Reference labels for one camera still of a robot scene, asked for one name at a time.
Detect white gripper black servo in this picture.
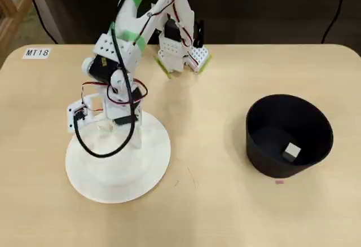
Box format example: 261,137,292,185
98,80,144,149

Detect black pot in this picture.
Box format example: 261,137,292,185
245,94,334,179

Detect white round plate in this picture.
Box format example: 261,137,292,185
64,107,172,204

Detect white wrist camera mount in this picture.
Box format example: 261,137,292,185
67,94,103,134

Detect wooden frame furniture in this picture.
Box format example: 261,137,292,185
0,0,30,72

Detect thin black background cable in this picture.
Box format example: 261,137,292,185
320,0,350,45
24,0,60,45

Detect green base plate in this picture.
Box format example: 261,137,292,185
153,54,213,80

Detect white MT18 label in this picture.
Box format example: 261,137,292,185
22,46,52,60

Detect red white shoulder servo wire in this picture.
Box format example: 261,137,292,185
169,0,200,66

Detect red white gripper servo wire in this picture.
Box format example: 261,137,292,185
81,80,149,112

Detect black camera cable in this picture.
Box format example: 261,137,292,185
72,21,138,159

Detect white cube block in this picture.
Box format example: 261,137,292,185
283,142,301,162

